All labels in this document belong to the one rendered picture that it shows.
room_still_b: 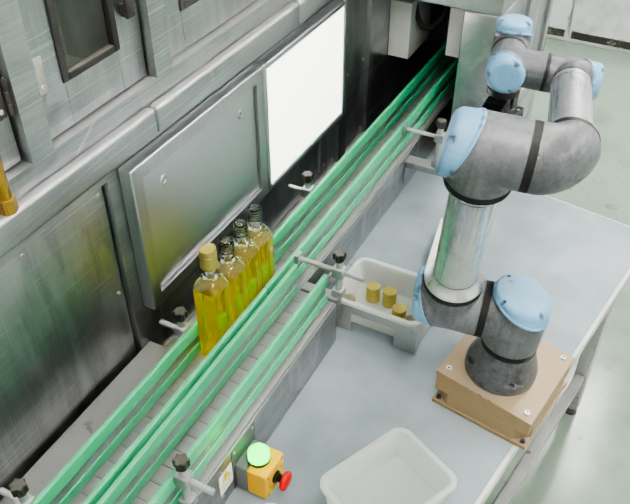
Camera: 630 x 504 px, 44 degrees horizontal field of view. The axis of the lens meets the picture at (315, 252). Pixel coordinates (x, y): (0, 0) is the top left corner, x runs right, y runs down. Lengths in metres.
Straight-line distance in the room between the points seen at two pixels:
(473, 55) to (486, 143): 1.11
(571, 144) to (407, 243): 0.98
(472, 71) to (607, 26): 2.90
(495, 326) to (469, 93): 0.98
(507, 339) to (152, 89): 0.82
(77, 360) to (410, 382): 0.72
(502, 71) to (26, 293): 0.96
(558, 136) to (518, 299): 0.41
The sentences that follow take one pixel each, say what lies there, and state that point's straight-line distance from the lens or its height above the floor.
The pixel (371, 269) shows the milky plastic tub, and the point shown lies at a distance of 1.95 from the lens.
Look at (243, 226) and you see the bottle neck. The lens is 1.56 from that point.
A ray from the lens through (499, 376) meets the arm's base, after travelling 1.64.
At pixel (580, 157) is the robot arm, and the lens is 1.26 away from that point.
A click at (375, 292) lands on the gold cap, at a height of 0.81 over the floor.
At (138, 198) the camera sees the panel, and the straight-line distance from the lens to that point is 1.47.
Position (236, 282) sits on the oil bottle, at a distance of 1.56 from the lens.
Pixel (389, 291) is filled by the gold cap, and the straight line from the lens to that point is 1.90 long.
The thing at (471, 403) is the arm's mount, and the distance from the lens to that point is 1.70.
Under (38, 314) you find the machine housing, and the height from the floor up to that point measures 1.16.
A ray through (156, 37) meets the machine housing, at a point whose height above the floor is 1.50.
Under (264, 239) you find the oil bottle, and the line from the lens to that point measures 1.63.
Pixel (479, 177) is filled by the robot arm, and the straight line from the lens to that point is 1.24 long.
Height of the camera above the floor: 2.09
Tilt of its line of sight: 40 degrees down
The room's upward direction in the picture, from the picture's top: straight up
